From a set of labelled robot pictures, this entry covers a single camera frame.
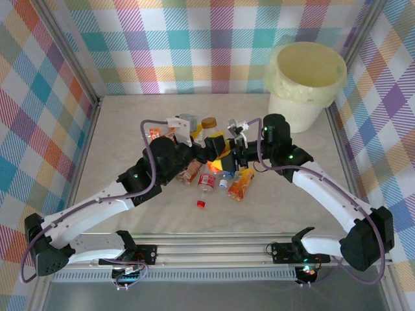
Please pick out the peach coloured plastic bottle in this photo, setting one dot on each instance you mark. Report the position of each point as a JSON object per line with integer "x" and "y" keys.
{"x": 193, "y": 170}

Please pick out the blue label plastic bottle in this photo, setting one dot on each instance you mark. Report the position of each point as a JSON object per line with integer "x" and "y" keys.
{"x": 223, "y": 184}

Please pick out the brown cap plastic bottle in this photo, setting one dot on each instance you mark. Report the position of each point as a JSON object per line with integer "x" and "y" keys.
{"x": 209, "y": 123}

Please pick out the orange juice plastic bottle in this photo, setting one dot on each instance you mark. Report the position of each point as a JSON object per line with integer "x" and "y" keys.
{"x": 241, "y": 186}

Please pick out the orange cap orange label bottle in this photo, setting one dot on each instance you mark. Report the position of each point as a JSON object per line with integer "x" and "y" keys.
{"x": 155, "y": 133}

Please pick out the red label plastic bottle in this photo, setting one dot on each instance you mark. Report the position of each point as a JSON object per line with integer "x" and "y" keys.
{"x": 207, "y": 181}

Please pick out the red bottle cap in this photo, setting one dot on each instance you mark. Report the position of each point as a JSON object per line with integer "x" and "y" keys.
{"x": 201, "y": 204}

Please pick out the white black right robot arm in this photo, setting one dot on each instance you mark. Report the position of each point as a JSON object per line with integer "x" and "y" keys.
{"x": 324, "y": 191}

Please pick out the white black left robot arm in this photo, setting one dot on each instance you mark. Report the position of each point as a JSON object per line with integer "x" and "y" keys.
{"x": 97, "y": 210}

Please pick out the white plastic bin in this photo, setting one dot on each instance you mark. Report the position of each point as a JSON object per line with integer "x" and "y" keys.
{"x": 291, "y": 113}

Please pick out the pale yellow bin liner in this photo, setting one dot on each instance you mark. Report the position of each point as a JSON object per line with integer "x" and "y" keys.
{"x": 282, "y": 87}

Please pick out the aluminium side rail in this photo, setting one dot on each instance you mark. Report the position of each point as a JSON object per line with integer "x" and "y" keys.
{"x": 85, "y": 145}
{"x": 347, "y": 162}

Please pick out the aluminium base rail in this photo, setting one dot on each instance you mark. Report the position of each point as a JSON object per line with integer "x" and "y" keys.
{"x": 210, "y": 249}

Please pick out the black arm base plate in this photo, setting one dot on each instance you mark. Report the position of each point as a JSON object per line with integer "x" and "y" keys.
{"x": 280, "y": 252}
{"x": 149, "y": 254}

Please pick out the aluminium corner post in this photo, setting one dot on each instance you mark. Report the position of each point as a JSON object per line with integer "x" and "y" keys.
{"x": 72, "y": 53}
{"x": 364, "y": 32}

